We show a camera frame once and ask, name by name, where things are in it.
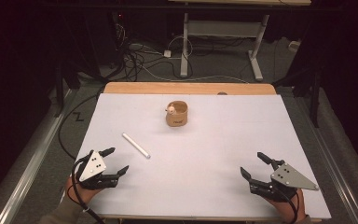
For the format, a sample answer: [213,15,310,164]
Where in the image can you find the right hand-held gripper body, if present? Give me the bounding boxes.
[248,159,321,203]

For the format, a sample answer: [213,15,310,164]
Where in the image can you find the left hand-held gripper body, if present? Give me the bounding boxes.
[74,149,119,191]

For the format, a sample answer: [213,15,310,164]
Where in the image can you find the white pen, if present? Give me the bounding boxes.
[121,132,152,160]

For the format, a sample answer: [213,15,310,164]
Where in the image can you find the wooden pen holder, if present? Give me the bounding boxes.
[164,100,189,128]

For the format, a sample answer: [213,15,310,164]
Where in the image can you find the person's left hand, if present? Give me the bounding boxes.
[64,175,104,205]

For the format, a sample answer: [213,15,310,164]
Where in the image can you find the person's right hand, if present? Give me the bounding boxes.
[265,188,308,224]

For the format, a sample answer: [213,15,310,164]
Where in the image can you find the white table cover board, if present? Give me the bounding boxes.
[74,92,333,220]

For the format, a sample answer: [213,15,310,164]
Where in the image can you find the black metal stand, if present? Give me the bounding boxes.
[53,59,82,119]
[273,66,324,129]

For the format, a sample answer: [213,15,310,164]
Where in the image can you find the wooden table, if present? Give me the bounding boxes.
[98,81,324,224]

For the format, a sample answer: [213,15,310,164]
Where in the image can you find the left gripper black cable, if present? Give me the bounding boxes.
[71,155,107,224]

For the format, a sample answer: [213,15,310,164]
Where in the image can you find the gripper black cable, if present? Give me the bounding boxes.
[272,186,301,224]
[71,155,107,224]

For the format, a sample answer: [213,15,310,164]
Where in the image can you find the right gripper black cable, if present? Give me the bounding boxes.
[272,186,301,224]

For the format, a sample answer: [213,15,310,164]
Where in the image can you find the aluminium rail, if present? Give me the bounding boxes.
[294,95,358,224]
[0,88,79,224]

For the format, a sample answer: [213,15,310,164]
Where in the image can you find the long black floor cable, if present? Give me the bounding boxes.
[57,84,107,161]

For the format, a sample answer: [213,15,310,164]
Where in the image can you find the tangle of black floor cables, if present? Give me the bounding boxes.
[111,22,187,82]

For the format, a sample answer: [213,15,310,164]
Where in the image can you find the white floor cable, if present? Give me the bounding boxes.
[138,63,250,84]

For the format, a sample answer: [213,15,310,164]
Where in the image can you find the white metal desk frame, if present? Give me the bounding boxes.
[167,0,312,83]

